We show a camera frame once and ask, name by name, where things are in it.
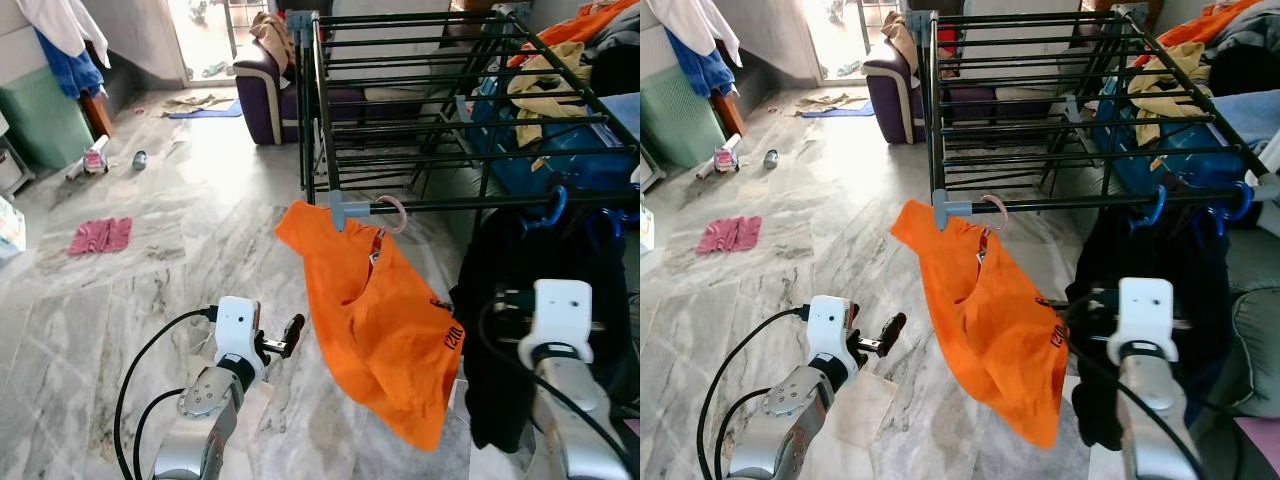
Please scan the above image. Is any blue plastic hanger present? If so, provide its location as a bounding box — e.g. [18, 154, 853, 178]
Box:
[1198, 180, 1257, 238]
[1138, 185, 1171, 233]
[585, 205, 626, 241]
[520, 185, 571, 233]

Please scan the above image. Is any pink plastic hanger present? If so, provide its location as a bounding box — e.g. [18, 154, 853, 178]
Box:
[976, 193, 1012, 263]
[368, 195, 409, 263]

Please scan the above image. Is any black garment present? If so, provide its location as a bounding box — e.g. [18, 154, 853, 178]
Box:
[450, 205, 641, 453]
[1062, 205, 1238, 453]

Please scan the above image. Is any orange shirt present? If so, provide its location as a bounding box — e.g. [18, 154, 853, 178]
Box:
[889, 199, 1070, 449]
[275, 200, 467, 453]

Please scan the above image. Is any black metal drying rack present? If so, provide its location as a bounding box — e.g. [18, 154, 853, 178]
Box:
[925, 8, 1280, 227]
[297, 8, 641, 229]

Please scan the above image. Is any blue bag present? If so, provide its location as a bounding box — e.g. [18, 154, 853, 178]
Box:
[468, 75, 641, 198]
[1093, 75, 1273, 198]

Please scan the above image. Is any green leather sofa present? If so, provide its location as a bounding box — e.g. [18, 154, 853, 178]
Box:
[1225, 228, 1280, 421]

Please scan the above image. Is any pink cloth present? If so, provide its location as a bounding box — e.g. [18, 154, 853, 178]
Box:
[696, 215, 764, 256]
[68, 216, 134, 256]

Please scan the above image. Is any blue floor mat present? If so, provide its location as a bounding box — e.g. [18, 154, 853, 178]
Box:
[800, 98, 873, 120]
[165, 98, 244, 121]

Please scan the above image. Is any yellow garment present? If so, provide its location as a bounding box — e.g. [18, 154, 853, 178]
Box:
[506, 42, 593, 148]
[1128, 42, 1218, 148]

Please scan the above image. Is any purple armchair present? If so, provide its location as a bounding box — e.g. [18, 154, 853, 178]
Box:
[233, 40, 306, 147]
[863, 40, 933, 147]

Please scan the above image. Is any pink and white toy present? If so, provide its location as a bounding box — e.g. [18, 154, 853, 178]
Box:
[696, 134, 743, 182]
[66, 135, 111, 182]

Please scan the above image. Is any beige cloth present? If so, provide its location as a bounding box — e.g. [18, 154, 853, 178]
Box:
[162, 92, 238, 111]
[795, 92, 869, 110]

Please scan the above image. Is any green storage bin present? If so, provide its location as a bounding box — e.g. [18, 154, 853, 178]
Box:
[0, 65, 96, 171]
[640, 65, 729, 171]

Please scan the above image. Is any brown wooden board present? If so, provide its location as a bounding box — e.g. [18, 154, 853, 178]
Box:
[82, 88, 115, 139]
[714, 88, 746, 139]

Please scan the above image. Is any beige garment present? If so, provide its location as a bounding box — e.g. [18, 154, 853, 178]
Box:
[248, 12, 297, 79]
[885, 12, 926, 79]

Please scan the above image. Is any orange fabric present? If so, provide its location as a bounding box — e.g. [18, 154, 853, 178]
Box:
[508, 0, 641, 69]
[1133, 0, 1263, 69]

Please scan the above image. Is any blue hanging cloth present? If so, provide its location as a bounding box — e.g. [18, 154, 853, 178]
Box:
[35, 28, 105, 99]
[664, 28, 737, 99]

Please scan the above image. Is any white hanging garment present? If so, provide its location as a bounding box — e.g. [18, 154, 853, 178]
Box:
[648, 0, 744, 69]
[15, 0, 113, 69]

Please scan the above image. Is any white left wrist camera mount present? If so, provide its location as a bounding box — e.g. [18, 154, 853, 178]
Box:
[805, 295, 854, 389]
[213, 296, 264, 389]

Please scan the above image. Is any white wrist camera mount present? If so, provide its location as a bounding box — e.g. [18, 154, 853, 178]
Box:
[517, 279, 596, 373]
[213, 296, 264, 389]
[805, 295, 854, 389]
[1105, 277, 1177, 369]

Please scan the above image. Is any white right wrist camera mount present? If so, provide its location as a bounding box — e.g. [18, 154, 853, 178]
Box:
[517, 279, 596, 373]
[1105, 277, 1177, 369]

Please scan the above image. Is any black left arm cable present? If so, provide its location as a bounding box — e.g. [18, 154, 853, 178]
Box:
[113, 307, 221, 480]
[696, 306, 813, 480]

